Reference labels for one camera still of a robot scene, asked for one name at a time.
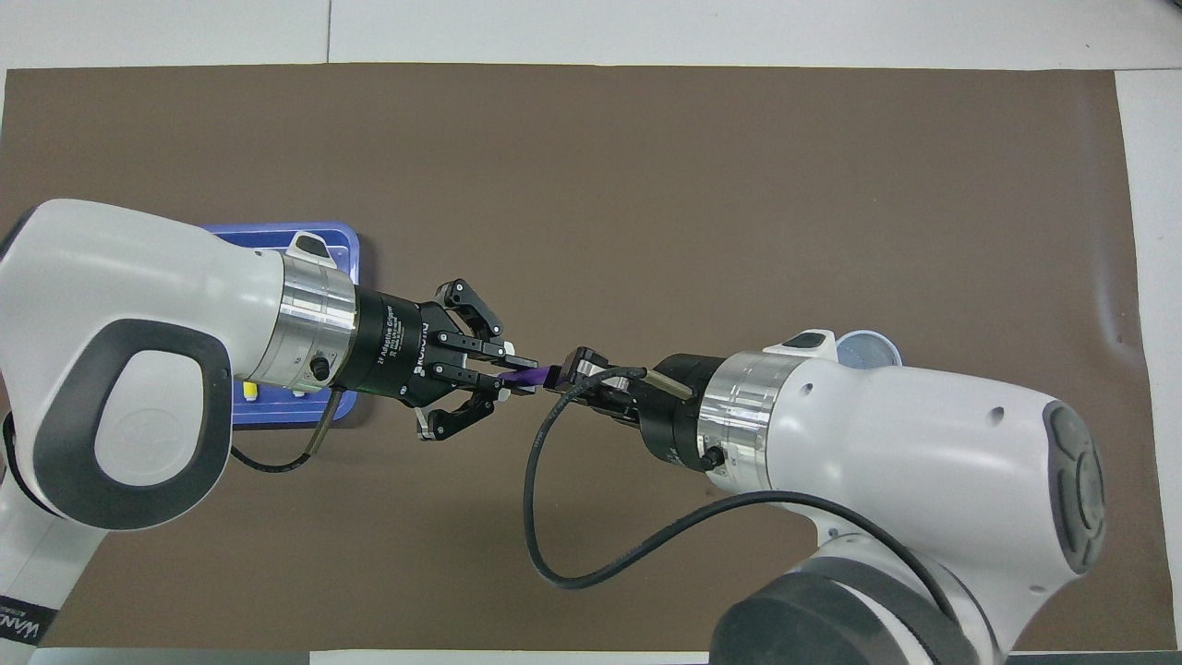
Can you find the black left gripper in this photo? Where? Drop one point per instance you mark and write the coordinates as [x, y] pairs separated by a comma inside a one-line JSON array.
[[388, 346]]

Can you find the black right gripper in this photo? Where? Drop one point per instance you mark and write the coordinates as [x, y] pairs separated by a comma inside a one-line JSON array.
[[674, 425]]

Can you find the purple marker pen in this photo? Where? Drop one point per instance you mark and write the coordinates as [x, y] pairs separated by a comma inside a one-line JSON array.
[[534, 376]]

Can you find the yellow marker pen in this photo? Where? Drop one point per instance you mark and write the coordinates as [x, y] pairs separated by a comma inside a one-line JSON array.
[[249, 392]]

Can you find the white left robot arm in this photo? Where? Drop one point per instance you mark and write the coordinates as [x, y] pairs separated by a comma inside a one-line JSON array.
[[138, 268]]

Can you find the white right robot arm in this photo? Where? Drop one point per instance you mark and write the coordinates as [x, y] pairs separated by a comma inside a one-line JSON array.
[[923, 443]]

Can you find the brown table mat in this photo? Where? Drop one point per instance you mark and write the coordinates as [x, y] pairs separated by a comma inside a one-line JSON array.
[[646, 185]]

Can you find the blue plastic tray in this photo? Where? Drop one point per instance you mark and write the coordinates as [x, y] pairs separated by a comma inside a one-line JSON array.
[[268, 242]]

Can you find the translucent plastic cup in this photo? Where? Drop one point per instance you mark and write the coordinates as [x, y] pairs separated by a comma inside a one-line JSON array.
[[873, 351]]

